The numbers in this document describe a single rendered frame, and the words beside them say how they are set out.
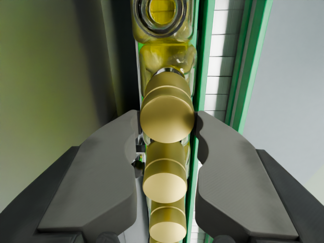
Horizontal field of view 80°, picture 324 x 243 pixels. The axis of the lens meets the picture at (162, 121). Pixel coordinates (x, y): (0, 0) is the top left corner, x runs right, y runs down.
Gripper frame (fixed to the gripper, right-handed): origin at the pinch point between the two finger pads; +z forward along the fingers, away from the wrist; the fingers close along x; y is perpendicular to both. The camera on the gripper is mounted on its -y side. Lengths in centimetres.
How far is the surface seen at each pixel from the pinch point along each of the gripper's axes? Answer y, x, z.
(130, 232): 60, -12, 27
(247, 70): 2.7, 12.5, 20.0
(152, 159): 4.5, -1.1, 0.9
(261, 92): 14.3, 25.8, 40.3
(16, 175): 5.9, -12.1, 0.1
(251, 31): -2.8, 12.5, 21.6
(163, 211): 9.9, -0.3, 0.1
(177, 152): 4.5, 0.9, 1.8
